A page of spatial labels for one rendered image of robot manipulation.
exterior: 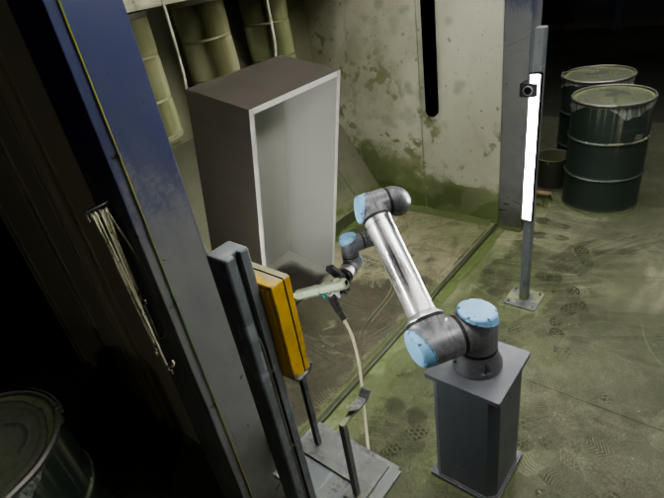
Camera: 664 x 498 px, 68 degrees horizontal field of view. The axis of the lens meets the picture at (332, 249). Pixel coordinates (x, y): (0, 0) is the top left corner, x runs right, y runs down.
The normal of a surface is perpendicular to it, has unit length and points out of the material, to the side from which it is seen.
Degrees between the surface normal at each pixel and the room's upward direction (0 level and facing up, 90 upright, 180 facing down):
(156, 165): 90
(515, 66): 90
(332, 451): 0
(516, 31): 90
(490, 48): 90
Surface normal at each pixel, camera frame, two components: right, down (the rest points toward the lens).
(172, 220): 0.77, 0.22
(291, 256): 0.02, -0.79
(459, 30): -0.62, 0.48
